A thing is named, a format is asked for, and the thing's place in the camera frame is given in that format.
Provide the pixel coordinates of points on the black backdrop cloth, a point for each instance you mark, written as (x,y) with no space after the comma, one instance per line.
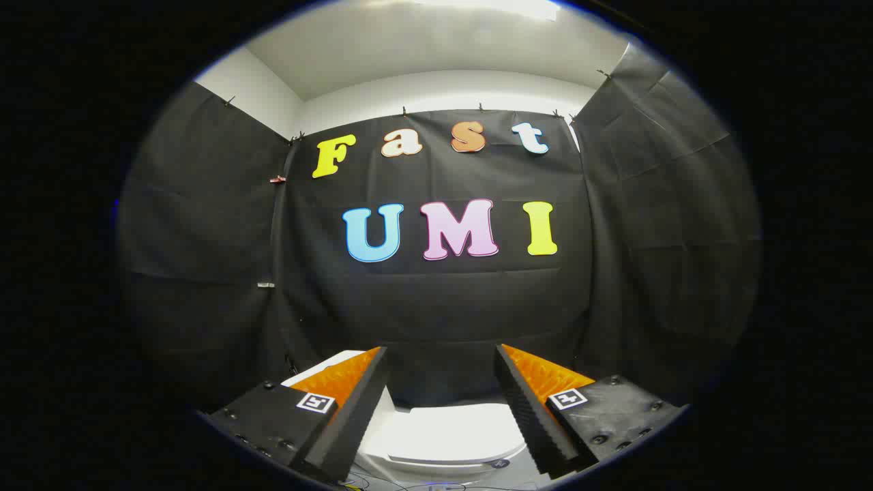
(436,314)

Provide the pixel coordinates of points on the white toilet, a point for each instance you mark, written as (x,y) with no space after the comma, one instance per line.
(389,416)

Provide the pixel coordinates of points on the white toilet lid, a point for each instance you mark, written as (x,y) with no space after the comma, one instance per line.
(450,429)

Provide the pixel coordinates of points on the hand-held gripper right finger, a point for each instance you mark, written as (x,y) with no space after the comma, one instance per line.
(528,416)

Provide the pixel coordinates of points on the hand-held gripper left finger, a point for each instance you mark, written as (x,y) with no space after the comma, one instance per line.
(354,416)

